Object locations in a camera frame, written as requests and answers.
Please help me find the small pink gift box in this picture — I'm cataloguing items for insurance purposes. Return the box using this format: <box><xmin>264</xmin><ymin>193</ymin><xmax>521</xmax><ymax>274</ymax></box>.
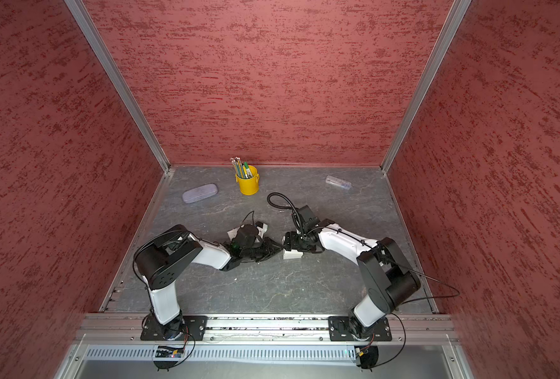
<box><xmin>227</xmin><ymin>227</ymin><xmax>240</xmax><ymax>241</ymax></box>

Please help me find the aluminium front rail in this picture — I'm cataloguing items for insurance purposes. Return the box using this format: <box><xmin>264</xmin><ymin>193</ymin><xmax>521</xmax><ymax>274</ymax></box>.
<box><xmin>73</xmin><ymin>312</ymin><xmax>461</xmax><ymax>346</ymax></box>

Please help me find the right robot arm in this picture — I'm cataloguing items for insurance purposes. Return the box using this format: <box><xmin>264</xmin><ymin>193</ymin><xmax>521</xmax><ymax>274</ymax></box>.
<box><xmin>283</xmin><ymin>206</ymin><xmax>422</xmax><ymax>340</ymax></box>

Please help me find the pencils and markers bunch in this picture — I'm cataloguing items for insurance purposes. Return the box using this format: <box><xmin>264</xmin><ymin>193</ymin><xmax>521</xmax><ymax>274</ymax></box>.
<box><xmin>230</xmin><ymin>157</ymin><xmax>253</xmax><ymax>180</ymax></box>

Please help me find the white perforated cable duct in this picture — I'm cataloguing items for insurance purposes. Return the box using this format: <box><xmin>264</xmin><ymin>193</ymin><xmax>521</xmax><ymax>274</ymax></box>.
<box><xmin>83</xmin><ymin>345</ymin><xmax>357</xmax><ymax>365</ymax></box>

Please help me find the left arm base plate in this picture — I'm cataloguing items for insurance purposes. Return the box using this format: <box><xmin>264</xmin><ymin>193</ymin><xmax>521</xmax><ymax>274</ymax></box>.
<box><xmin>140</xmin><ymin>314</ymin><xmax>208</xmax><ymax>343</ymax></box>

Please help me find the clear plastic case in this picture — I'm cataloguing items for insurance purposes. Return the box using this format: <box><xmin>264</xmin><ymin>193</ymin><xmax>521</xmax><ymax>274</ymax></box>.
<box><xmin>325</xmin><ymin>175</ymin><xmax>352</xmax><ymax>190</ymax></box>

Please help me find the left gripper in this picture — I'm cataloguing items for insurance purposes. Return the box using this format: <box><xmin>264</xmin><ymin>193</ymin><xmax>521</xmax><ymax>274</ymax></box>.
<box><xmin>242</xmin><ymin>238</ymin><xmax>283</xmax><ymax>262</ymax></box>

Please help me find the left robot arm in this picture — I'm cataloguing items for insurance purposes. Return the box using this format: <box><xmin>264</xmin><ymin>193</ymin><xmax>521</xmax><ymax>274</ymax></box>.
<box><xmin>132</xmin><ymin>223</ymin><xmax>283</xmax><ymax>342</ymax></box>

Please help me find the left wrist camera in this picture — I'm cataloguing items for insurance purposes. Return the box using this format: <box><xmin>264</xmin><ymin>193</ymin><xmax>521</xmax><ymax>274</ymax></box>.
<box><xmin>255</xmin><ymin>221</ymin><xmax>268</xmax><ymax>238</ymax></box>

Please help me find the yellow pencil cup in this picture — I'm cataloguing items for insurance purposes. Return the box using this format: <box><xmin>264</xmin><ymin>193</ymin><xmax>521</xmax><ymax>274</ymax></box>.
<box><xmin>236</xmin><ymin>165</ymin><xmax>259</xmax><ymax>196</ymax></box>

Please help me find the purple glasses case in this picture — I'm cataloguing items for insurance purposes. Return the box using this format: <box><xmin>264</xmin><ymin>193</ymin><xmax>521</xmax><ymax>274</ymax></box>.
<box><xmin>182</xmin><ymin>183</ymin><xmax>218</xmax><ymax>204</ymax></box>

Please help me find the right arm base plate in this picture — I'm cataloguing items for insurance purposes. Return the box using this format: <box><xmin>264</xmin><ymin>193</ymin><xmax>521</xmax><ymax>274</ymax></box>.
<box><xmin>327</xmin><ymin>316</ymin><xmax>392</xmax><ymax>342</ymax></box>

